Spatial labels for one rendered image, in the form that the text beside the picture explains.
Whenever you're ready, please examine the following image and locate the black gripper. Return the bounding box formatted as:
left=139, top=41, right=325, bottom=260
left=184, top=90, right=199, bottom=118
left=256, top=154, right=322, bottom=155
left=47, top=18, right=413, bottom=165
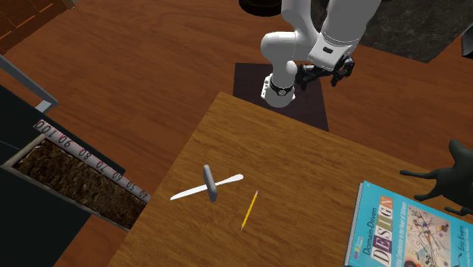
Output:
left=294, top=55, right=356, bottom=91

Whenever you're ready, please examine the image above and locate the dark robot stand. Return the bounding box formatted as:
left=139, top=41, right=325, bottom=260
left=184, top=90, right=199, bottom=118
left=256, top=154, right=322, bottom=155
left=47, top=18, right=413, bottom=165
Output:
left=232, top=62, right=330, bottom=133

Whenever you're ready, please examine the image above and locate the black round object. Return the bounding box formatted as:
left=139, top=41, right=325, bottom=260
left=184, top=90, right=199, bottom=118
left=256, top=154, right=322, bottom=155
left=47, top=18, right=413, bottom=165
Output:
left=238, top=0, right=285, bottom=18

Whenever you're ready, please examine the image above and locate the dark marbled rug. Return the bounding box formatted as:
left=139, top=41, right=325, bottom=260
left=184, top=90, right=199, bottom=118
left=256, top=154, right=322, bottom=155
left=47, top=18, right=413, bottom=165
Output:
left=309, top=0, right=473, bottom=64

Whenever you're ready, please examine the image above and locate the wooden table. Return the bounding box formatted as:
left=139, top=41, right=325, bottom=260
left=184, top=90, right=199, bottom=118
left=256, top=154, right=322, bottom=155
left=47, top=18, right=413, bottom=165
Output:
left=107, top=91, right=473, bottom=267

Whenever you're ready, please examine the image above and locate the yellow pencil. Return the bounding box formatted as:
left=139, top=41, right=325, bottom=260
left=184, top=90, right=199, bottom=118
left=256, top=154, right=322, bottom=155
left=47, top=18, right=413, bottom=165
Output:
left=240, top=190, right=259, bottom=233

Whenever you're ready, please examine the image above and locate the grey bar-shaped tool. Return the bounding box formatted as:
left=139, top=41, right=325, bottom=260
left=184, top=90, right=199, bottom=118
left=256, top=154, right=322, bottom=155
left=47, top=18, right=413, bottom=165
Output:
left=202, top=164, right=219, bottom=203

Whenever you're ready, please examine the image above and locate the black animal figure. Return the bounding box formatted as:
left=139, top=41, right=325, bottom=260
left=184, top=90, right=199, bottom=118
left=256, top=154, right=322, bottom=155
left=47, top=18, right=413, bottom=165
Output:
left=399, top=139, right=473, bottom=218

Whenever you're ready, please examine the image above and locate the blue spiral-bound book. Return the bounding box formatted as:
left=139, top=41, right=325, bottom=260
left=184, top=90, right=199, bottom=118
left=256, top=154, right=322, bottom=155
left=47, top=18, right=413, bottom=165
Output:
left=343, top=180, right=473, bottom=267

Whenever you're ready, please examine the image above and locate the white table knife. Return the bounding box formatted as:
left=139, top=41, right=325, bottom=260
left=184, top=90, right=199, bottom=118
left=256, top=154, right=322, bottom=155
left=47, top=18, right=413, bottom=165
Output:
left=169, top=173, right=245, bottom=202

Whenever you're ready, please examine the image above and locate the pale numbered measuring strip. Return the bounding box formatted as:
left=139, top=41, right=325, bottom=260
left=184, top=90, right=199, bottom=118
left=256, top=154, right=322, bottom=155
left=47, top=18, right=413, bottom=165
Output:
left=32, top=118, right=152, bottom=204

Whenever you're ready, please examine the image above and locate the box filled with brown soil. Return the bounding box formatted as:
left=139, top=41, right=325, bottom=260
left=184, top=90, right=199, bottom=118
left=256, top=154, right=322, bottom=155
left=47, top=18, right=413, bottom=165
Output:
left=0, top=133, right=148, bottom=233

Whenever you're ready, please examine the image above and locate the brown wooden cabinet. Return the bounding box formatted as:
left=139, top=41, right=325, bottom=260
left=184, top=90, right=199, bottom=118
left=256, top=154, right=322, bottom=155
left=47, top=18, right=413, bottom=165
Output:
left=0, top=0, right=77, bottom=56

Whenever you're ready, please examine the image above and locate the black cabinet with grey rail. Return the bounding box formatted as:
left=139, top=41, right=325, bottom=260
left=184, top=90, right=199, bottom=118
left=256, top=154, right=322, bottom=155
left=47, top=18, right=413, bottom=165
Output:
left=0, top=54, right=127, bottom=267

